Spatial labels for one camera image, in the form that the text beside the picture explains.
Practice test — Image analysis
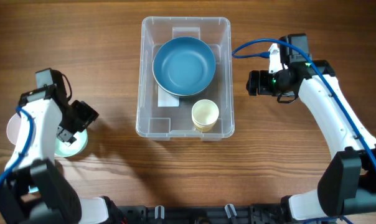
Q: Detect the white label sticker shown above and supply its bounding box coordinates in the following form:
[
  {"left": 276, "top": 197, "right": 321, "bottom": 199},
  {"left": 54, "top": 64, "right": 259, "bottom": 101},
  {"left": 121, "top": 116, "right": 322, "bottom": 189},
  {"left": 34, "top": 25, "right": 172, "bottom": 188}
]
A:
[{"left": 157, "top": 88, "right": 179, "bottom": 107}]

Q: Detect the pink plastic cup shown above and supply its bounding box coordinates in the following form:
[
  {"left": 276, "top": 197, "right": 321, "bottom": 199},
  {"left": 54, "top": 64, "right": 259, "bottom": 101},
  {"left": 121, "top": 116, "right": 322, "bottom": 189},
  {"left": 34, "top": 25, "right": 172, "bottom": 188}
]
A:
[{"left": 6, "top": 114, "right": 21, "bottom": 145}]

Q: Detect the cream plastic cup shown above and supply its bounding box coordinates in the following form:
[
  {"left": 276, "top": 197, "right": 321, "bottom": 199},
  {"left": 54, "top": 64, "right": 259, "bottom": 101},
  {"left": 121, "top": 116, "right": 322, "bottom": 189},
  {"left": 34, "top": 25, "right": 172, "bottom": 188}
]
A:
[{"left": 191, "top": 99, "right": 219, "bottom": 128}]

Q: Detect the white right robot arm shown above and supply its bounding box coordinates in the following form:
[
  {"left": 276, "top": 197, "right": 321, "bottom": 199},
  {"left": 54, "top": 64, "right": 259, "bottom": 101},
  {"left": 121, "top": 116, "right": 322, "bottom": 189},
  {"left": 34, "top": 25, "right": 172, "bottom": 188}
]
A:
[{"left": 247, "top": 60, "right": 376, "bottom": 223}]

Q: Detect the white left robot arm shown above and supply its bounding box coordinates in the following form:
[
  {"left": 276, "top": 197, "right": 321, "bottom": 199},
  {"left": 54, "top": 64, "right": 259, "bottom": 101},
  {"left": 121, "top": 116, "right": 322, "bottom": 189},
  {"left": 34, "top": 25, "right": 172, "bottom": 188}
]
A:
[{"left": 0, "top": 85, "right": 111, "bottom": 223}]

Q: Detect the mint green plastic cup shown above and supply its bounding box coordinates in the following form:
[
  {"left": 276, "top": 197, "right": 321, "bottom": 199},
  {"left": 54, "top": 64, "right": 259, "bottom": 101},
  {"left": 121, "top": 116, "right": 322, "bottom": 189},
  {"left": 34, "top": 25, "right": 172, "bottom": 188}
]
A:
[{"left": 55, "top": 130, "right": 88, "bottom": 157}]

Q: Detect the clear plastic storage container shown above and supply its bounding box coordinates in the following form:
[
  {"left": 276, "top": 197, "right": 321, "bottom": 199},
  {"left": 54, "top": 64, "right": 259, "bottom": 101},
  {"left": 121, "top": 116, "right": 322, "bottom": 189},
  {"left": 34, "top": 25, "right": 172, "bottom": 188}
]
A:
[{"left": 136, "top": 16, "right": 235, "bottom": 141}]

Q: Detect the yellow plastic cup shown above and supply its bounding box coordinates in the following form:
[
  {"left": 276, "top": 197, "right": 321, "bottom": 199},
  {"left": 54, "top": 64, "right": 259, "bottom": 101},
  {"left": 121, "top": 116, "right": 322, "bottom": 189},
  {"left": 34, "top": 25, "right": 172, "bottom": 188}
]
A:
[{"left": 194, "top": 124, "right": 213, "bottom": 133}]

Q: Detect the light blue plastic cup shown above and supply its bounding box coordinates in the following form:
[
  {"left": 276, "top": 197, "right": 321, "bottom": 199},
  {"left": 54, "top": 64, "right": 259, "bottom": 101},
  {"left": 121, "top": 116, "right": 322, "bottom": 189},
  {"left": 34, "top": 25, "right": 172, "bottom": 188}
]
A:
[{"left": 29, "top": 185, "right": 39, "bottom": 194}]

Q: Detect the dark blue bowl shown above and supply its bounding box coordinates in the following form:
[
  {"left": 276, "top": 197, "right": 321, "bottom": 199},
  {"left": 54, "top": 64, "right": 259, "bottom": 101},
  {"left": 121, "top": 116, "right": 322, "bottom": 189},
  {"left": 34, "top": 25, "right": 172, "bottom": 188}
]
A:
[{"left": 153, "top": 37, "right": 216, "bottom": 97}]

